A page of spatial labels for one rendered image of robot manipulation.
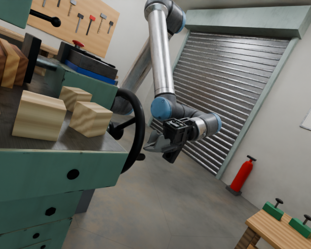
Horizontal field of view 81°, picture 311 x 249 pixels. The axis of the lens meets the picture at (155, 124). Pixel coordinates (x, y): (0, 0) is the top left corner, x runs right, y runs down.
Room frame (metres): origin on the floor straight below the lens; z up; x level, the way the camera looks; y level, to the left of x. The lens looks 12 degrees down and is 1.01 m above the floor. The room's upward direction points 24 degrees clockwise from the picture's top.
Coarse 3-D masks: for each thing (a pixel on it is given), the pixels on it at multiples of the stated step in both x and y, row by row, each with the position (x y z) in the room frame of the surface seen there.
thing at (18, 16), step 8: (0, 0) 0.31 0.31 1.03; (8, 0) 0.31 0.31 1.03; (16, 0) 0.32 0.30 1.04; (24, 0) 0.33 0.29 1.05; (32, 0) 0.34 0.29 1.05; (0, 8) 0.31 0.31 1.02; (8, 8) 0.32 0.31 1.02; (16, 8) 0.32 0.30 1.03; (24, 8) 0.33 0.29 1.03; (0, 16) 0.31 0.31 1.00; (8, 16) 0.32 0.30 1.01; (16, 16) 0.32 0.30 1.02; (24, 16) 0.33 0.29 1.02; (16, 24) 0.33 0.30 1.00; (24, 24) 0.33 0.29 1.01
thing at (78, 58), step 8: (64, 48) 0.45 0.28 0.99; (72, 48) 0.47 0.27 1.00; (64, 56) 0.46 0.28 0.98; (72, 56) 0.44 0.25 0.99; (80, 56) 0.41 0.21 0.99; (88, 56) 0.50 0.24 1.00; (72, 64) 0.42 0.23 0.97; (80, 64) 0.40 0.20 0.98; (88, 64) 0.42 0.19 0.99; (96, 64) 0.43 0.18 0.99; (104, 64) 0.44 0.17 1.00; (80, 72) 0.41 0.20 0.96; (88, 72) 0.42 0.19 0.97; (96, 72) 0.43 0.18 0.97; (104, 72) 0.45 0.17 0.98; (112, 72) 0.46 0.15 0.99; (104, 80) 0.45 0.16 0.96; (112, 80) 0.47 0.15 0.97
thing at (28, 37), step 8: (24, 40) 0.40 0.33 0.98; (32, 40) 0.35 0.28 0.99; (40, 40) 0.35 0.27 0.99; (24, 48) 0.38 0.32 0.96; (32, 48) 0.35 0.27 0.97; (32, 56) 0.35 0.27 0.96; (40, 56) 0.39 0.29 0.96; (32, 64) 0.35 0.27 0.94; (40, 64) 0.39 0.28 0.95; (48, 64) 0.40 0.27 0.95; (56, 64) 0.41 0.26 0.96; (32, 72) 0.35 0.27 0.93; (24, 80) 0.35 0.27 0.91
